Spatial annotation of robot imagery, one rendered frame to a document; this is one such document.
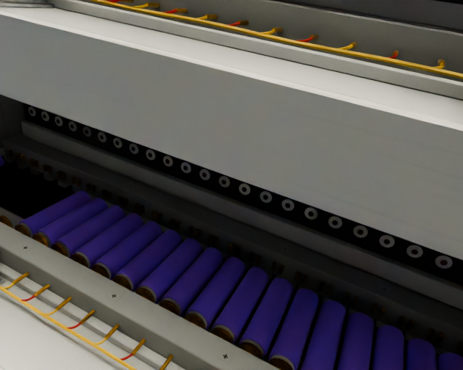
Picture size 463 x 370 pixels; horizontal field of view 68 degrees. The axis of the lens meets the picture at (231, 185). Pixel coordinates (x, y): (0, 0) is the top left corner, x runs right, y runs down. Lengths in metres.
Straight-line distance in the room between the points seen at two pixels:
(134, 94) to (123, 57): 0.02
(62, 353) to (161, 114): 0.16
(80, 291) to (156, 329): 0.06
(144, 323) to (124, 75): 0.15
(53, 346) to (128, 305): 0.05
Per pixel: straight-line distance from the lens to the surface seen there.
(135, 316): 0.24
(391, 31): 0.20
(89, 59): 0.18
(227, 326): 0.24
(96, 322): 0.26
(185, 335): 0.23
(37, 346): 0.26
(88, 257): 0.29
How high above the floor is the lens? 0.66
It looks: 10 degrees down
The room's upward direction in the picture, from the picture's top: 17 degrees clockwise
